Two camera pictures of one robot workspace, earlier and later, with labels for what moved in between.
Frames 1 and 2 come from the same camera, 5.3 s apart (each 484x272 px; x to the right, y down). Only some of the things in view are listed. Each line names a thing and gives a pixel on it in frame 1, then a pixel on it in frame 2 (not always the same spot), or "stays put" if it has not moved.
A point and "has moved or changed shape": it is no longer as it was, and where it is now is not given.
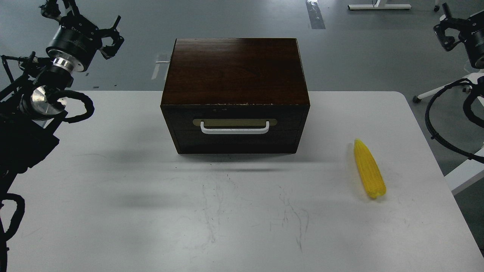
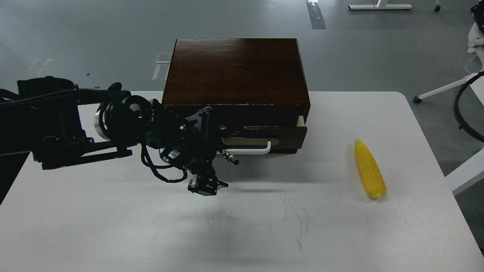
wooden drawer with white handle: x=234 y=129 has moved or changed shape
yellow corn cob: x=370 y=169 stays put
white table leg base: x=377 y=6 stays put
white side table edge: x=467 y=173 stays put
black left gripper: x=76 y=40 to x=186 y=139
